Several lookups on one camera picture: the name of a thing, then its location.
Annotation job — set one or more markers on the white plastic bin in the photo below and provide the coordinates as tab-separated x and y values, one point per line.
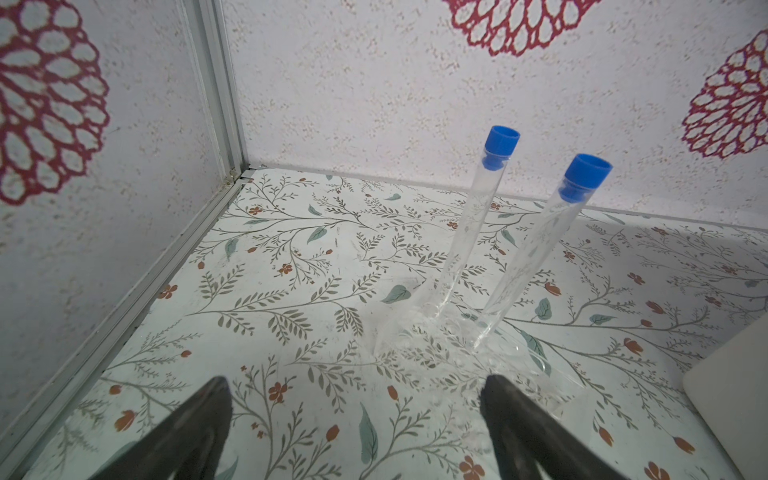
729	390

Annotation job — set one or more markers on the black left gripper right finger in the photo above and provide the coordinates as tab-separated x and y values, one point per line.
528	443

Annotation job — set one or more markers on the clear plastic test tube rack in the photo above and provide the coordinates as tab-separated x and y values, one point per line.
436	349

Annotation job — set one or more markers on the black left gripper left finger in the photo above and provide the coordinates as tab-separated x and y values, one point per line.
188	444

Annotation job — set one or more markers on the thin blue capped test tube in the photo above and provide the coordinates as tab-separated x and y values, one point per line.
499	146

